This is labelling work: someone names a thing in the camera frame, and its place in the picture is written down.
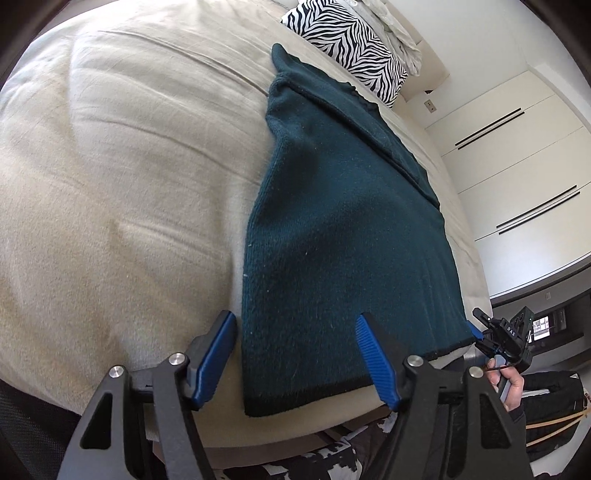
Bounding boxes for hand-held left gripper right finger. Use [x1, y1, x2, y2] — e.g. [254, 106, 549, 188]
[355, 313, 529, 480]

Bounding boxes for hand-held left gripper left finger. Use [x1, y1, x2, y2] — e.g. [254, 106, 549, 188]
[55, 310, 238, 480]

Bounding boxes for dark teal knit sweater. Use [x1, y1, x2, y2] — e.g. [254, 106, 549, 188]
[241, 43, 477, 418]

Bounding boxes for person's right forearm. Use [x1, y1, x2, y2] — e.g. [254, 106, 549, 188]
[508, 406, 531, 462]

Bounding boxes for person's right hand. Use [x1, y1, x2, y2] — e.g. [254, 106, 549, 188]
[487, 364, 527, 414]

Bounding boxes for dark wooden shelf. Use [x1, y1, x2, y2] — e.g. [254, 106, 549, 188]
[489, 290, 591, 356]

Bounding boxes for black bag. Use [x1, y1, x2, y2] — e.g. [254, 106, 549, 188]
[524, 371, 591, 476]

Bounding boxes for person's patterned pants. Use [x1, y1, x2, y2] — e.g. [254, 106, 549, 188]
[222, 411, 402, 480]

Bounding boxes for white wardrobe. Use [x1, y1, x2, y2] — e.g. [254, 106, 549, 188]
[425, 69, 591, 298]

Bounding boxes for bed with beige cover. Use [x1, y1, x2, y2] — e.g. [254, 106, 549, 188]
[0, 0, 492, 467]

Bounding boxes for black mesh chair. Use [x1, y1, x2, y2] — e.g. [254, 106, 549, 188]
[0, 381, 81, 480]

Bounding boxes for beige padded headboard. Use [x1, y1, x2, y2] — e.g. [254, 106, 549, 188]
[416, 39, 451, 95]

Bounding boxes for folded white duvet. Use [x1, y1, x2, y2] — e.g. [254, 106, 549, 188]
[355, 0, 423, 77]

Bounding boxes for zebra print pillow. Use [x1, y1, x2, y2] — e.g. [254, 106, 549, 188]
[281, 0, 409, 109]

